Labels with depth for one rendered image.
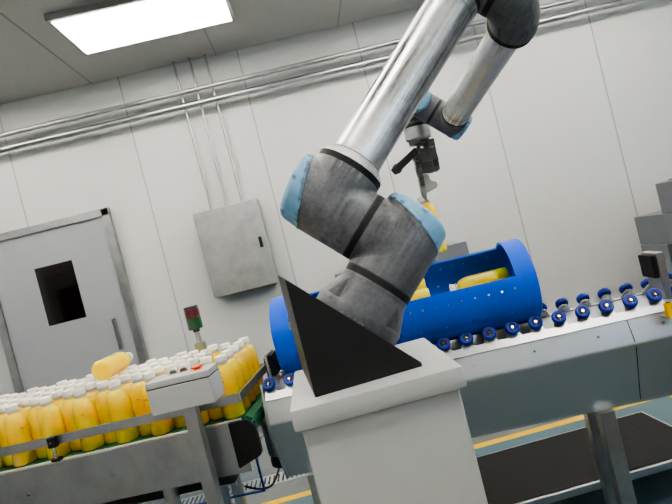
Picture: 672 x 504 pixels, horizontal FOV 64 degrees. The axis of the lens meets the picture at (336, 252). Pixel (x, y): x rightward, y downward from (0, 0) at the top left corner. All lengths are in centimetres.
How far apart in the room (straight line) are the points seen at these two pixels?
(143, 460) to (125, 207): 381
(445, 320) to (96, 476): 124
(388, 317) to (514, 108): 482
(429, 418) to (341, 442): 16
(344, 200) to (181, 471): 116
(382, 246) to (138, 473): 123
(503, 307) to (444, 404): 81
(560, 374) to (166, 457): 129
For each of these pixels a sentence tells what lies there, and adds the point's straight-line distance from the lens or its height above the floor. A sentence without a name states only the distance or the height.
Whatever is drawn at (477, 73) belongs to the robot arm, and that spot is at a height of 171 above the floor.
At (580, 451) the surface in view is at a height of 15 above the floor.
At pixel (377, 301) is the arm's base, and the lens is 105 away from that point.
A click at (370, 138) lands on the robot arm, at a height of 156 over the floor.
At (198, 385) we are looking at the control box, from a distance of 170.
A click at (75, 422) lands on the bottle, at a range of 208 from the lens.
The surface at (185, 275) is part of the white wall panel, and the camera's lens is 535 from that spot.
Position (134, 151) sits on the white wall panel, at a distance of 555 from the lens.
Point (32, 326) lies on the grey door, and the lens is 582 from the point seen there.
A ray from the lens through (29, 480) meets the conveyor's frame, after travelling 218.
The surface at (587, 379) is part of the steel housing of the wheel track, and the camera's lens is 194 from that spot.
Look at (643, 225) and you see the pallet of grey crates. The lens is 557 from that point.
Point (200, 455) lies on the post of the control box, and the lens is 180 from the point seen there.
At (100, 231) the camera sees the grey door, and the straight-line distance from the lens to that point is 553.
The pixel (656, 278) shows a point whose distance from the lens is 207.
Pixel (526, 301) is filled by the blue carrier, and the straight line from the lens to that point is 181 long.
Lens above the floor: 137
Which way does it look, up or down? 1 degrees down
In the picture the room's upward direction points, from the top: 14 degrees counter-clockwise
